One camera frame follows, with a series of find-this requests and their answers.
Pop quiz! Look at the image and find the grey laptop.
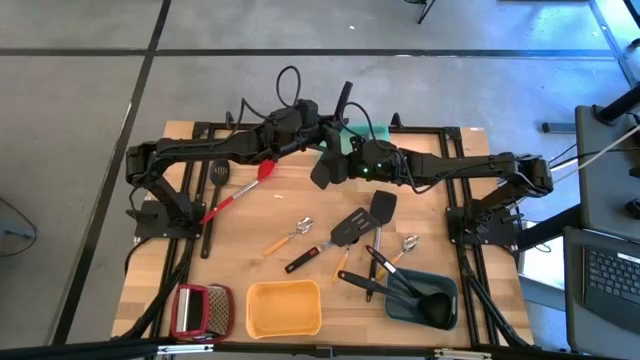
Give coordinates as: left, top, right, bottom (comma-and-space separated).
563, 227, 640, 357

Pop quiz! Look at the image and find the black wide slotted turner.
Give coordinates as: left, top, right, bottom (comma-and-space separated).
284, 207, 381, 274

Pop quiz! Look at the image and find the grey desk panel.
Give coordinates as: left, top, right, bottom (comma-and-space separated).
574, 104, 640, 241

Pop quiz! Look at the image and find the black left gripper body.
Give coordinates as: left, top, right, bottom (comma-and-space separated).
294, 118, 329, 151

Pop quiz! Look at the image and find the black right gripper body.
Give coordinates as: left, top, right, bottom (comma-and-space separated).
344, 142, 376, 184

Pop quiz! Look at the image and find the black turner steel shaft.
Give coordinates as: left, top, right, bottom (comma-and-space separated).
364, 189, 398, 303

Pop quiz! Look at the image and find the black chair leg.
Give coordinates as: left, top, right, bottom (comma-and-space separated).
403, 0, 437, 25

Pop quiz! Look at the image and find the teal translucent plastic bin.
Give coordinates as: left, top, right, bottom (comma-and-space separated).
318, 122, 392, 151

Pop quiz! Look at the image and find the black solid turner red dot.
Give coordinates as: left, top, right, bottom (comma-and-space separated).
309, 81, 354, 190

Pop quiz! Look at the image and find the white cable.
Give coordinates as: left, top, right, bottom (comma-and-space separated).
549, 124, 640, 184

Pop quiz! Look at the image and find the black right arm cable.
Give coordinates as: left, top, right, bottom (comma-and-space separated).
344, 101, 381, 146

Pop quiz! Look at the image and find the grey metal bar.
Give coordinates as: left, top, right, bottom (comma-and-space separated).
541, 121, 577, 135

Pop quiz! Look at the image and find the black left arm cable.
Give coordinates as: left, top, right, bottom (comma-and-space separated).
238, 64, 304, 121

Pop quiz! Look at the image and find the dark green plastic bin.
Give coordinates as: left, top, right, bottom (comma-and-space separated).
383, 268, 459, 331

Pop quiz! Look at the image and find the red silicone spatula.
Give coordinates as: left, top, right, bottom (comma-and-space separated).
199, 158, 277, 225

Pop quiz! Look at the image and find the black slotted spoon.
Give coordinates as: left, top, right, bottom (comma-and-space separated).
200, 158, 231, 260

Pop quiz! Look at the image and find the yellow plastic bin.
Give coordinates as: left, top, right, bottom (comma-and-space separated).
245, 279, 322, 340

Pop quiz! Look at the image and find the red-framed steel box grater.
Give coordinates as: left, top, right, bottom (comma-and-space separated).
170, 283, 235, 343

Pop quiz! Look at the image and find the black slotted spatula long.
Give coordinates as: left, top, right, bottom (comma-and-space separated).
337, 269, 426, 314

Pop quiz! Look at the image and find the black pole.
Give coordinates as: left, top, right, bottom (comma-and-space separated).
593, 83, 640, 126

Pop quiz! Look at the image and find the black plastic ladle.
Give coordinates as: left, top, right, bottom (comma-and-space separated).
364, 244, 455, 330

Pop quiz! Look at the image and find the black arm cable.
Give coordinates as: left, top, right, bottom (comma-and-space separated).
238, 64, 304, 121
344, 101, 381, 146

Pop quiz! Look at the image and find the black aluminium crossbar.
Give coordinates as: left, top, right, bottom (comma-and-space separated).
0, 335, 640, 360

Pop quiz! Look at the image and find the black aluminium table frame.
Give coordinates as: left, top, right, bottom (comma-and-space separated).
112, 110, 534, 351

